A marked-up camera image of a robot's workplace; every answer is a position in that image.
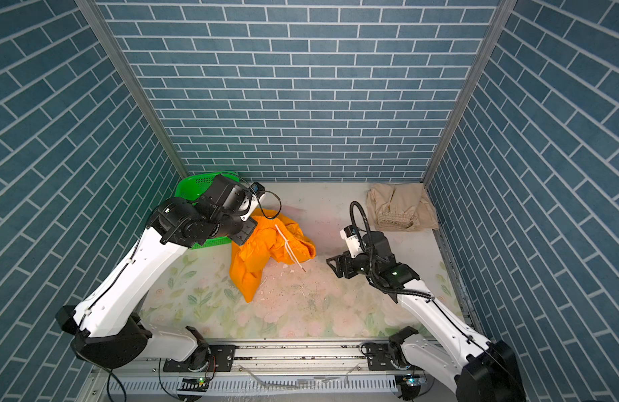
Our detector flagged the green plastic basket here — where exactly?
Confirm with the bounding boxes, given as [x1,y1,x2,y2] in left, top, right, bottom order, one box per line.
[174,172,239,250]

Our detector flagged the beige shorts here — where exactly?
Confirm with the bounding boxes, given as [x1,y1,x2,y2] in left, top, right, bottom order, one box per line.
[366,184,438,232]

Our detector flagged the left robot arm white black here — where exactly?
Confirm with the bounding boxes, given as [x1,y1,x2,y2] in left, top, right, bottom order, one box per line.
[56,195,260,372]

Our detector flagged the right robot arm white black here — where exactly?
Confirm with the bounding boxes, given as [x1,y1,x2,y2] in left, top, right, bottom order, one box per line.
[326,225,526,401]

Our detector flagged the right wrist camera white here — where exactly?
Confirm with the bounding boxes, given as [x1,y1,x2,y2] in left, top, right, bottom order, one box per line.
[340,224,364,259]

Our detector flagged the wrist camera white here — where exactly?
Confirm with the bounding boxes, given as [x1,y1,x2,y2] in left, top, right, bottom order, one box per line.
[340,224,364,259]
[196,173,267,222]

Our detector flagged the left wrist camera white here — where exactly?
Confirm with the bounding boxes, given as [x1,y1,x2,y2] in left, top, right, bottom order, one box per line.
[196,173,267,222]

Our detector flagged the orange shorts white drawstring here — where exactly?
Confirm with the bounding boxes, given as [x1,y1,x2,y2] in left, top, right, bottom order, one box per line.
[274,224,305,272]

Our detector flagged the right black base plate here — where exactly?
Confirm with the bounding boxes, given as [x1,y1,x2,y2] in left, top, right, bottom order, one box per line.
[359,342,426,373]

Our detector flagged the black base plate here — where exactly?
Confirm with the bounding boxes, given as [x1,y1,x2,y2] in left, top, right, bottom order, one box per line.
[359,342,426,373]
[161,344,237,373]

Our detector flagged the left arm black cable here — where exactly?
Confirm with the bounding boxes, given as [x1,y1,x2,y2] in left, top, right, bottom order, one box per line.
[75,175,283,402]

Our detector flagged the aluminium front rail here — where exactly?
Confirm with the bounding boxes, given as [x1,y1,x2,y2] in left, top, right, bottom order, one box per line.
[78,341,459,401]

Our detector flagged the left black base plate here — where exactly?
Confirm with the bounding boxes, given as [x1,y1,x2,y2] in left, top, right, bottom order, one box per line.
[161,344,237,373]

